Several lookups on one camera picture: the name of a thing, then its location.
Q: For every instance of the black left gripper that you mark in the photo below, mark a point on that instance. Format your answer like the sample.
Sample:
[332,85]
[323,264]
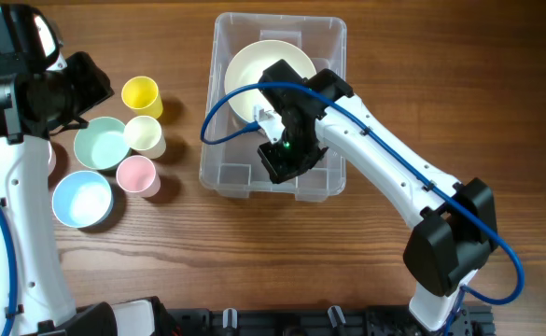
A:
[91,86]

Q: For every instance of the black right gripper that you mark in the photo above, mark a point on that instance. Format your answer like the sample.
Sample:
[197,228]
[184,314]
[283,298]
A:
[282,164]

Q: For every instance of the yellow plastic cup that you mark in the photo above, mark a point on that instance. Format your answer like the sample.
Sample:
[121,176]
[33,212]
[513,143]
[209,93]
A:
[141,94]

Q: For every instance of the mint green plastic bowl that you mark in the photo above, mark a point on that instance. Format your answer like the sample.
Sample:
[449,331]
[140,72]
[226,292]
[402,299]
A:
[101,146]

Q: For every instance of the cream plastic cup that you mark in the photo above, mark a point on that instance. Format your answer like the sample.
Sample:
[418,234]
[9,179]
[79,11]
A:
[144,135]

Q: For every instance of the large cream plastic bowl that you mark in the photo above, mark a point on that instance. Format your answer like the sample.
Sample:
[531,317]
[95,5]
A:
[247,66]

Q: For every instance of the pink plastic cup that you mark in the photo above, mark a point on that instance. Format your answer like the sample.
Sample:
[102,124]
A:
[138,176]

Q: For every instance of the light blue plastic bowl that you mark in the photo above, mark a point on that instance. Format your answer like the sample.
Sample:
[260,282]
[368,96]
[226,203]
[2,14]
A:
[82,199]

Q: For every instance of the dark blue plastic bowl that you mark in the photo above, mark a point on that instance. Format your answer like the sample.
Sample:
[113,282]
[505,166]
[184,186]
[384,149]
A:
[250,127]

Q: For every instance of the white plastic bowl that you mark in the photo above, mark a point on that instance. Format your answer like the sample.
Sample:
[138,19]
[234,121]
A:
[52,159]

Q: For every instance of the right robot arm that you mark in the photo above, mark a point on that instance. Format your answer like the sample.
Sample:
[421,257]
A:
[445,249]

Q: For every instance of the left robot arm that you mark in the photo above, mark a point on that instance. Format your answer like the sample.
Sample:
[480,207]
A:
[42,93]

